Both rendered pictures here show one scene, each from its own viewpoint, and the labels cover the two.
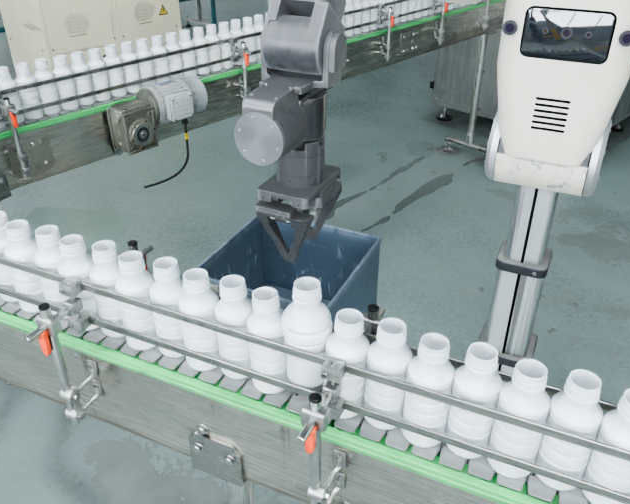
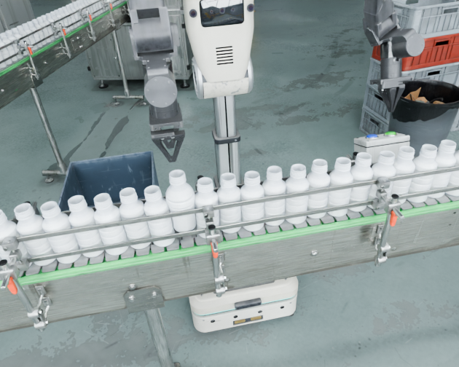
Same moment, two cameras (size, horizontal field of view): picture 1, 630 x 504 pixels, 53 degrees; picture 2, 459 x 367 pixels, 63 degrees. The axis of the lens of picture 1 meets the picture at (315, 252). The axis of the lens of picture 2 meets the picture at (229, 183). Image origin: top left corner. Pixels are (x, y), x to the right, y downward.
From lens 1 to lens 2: 0.31 m
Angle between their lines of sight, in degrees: 28
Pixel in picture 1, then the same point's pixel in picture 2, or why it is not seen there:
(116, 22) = not seen: outside the picture
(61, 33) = not seen: outside the picture
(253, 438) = (166, 274)
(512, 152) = (210, 80)
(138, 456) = (31, 356)
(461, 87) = (108, 65)
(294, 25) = (151, 23)
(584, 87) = (237, 37)
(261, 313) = (155, 201)
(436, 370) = (257, 188)
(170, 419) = (107, 293)
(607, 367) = not seen: hidden behind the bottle
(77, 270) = (8, 231)
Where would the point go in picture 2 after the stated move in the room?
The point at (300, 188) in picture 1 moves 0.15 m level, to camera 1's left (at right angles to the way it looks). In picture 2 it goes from (172, 117) to (100, 142)
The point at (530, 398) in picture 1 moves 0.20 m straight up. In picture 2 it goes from (302, 180) to (308, 106)
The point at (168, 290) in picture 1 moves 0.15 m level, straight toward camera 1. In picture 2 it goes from (84, 215) to (126, 242)
